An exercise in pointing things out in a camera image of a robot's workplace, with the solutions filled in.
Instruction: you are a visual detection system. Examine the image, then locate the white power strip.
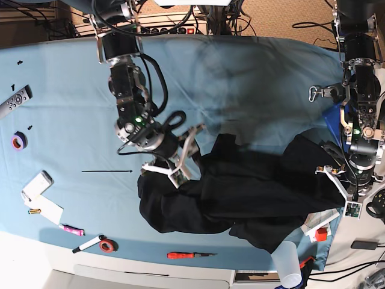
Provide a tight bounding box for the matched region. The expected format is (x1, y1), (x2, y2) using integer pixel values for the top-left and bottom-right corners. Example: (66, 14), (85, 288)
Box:
(138, 12), (210, 35)

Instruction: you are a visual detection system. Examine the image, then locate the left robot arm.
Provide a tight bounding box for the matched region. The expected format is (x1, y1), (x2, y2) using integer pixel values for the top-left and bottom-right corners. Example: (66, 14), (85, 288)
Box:
(309, 1), (384, 219)

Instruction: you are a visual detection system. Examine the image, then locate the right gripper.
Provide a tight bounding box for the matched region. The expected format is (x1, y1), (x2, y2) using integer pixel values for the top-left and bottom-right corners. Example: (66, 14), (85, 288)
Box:
(141, 123), (205, 188)

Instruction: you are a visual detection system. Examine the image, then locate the light blue table cloth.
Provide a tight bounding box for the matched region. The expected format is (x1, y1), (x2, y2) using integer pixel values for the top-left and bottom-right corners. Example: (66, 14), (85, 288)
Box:
(1, 34), (343, 270)

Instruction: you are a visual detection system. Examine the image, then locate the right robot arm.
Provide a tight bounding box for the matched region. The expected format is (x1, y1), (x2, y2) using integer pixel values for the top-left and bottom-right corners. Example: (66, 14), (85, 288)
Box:
(89, 1), (205, 188)

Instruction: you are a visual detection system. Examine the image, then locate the translucent plastic cup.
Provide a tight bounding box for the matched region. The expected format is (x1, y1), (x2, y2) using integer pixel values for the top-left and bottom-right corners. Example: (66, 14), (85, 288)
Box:
(271, 241), (302, 288)

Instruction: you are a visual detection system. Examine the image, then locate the pink tube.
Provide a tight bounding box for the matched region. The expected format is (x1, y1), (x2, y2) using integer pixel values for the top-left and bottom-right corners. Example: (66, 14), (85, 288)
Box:
(59, 224), (85, 236)

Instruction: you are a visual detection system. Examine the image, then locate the white power bank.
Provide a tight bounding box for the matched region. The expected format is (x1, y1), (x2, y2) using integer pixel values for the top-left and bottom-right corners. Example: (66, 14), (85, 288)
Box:
(21, 170), (54, 203)

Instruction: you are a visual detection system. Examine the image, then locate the red handled screwdriver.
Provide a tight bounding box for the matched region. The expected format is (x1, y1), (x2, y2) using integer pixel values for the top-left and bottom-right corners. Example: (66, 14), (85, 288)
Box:
(167, 252), (216, 259)

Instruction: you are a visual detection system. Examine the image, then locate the silver carabiner clip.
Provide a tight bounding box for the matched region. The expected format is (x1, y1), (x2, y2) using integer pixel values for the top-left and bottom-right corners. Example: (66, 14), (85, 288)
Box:
(309, 85), (319, 102)

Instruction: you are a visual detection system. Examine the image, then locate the white paper card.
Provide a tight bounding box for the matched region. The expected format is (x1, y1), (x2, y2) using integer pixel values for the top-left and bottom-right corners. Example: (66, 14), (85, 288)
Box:
(24, 195), (63, 225)

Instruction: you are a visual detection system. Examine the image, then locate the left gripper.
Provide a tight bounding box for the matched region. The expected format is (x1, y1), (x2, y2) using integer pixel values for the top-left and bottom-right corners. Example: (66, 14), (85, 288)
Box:
(315, 166), (374, 219)

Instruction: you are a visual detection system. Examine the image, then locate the black power adapter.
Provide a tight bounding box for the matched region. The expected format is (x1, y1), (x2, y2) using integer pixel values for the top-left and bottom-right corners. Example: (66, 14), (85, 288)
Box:
(350, 240), (378, 250)

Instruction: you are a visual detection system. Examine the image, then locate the white marker pen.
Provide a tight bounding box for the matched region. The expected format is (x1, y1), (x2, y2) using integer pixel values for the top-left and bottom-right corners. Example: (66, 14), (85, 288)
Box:
(72, 235), (105, 253)

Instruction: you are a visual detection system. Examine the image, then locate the grey remote control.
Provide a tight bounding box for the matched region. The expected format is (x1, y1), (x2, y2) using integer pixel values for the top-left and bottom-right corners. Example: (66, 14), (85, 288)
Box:
(0, 85), (32, 119)

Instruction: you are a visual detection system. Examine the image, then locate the blue box with knob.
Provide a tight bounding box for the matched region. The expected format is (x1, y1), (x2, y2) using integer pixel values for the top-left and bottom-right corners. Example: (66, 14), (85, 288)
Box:
(322, 104), (340, 145)

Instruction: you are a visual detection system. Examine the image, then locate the purple tape roll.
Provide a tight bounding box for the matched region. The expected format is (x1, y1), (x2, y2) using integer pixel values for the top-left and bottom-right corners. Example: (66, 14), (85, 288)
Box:
(11, 131), (28, 151)

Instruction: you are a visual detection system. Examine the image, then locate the small red cube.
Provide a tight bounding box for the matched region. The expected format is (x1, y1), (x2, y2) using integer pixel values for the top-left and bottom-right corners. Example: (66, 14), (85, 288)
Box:
(315, 228), (328, 242)

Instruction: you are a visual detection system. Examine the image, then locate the black t-shirt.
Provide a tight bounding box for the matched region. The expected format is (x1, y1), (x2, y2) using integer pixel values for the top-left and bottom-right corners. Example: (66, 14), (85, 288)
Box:
(138, 134), (345, 252)

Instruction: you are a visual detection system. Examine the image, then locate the black zip tie on ledge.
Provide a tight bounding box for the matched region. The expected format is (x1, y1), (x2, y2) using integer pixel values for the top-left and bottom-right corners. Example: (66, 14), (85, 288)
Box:
(124, 272), (170, 277)

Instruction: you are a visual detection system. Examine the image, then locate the red tape roll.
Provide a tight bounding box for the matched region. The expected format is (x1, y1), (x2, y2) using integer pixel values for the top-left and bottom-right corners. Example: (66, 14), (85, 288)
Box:
(99, 238), (118, 253)

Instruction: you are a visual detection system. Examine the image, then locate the gold AA battery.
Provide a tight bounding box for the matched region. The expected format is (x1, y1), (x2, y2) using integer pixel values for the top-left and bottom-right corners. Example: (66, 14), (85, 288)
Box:
(28, 209), (42, 214)

